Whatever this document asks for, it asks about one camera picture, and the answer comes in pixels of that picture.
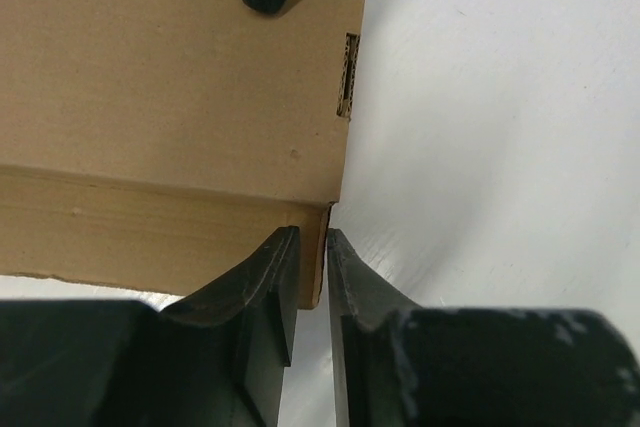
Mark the brown cardboard box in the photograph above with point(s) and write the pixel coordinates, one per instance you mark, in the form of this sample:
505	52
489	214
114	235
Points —
155	144

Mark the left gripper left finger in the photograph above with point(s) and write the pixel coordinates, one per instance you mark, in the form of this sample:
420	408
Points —
214	358

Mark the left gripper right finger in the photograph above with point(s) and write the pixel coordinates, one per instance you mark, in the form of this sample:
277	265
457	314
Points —
397	363

